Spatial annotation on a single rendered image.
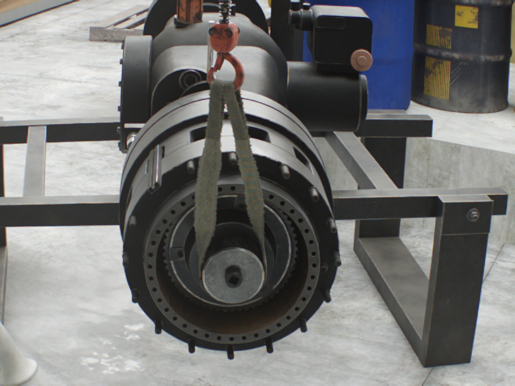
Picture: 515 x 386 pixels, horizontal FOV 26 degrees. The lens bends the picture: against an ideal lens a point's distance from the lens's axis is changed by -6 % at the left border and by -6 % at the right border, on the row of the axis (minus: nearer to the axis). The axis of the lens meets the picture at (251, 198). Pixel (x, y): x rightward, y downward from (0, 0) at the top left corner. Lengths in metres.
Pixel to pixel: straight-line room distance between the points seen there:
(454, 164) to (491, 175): 0.19
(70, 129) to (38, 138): 0.22
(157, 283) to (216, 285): 0.15
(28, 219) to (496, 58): 2.86
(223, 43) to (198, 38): 1.51
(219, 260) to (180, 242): 0.17
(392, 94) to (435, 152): 0.41
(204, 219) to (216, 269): 0.11
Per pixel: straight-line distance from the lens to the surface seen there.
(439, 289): 4.04
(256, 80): 3.64
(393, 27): 5.49
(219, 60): 2.54
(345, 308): 4.59
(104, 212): 3.79
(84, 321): 4.42
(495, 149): 5.26
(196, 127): 2.95
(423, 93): 5.87
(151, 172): 2.76
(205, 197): 2.66
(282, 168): 2.72
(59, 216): 3.79
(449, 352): 4.17
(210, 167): 2.63
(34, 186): 3.96
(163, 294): 2.78
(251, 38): 4.06
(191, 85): 3.22
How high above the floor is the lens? 1.93
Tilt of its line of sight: 20 degrees down
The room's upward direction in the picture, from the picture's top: 2 degrees clockwise
